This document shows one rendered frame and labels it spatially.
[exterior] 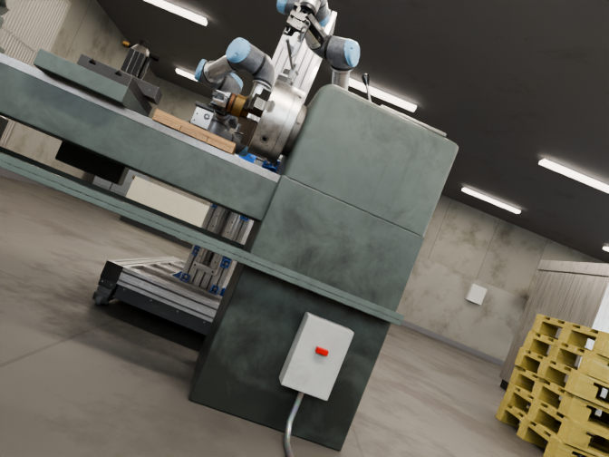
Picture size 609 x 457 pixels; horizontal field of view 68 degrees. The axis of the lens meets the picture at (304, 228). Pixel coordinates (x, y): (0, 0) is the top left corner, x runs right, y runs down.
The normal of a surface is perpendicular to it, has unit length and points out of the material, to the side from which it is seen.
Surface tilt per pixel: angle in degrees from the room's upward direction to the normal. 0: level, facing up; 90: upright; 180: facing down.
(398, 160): 90
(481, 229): 90
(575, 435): 90
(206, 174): 90
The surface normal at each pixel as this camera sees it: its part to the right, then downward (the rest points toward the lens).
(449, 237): 0.03, -0.04
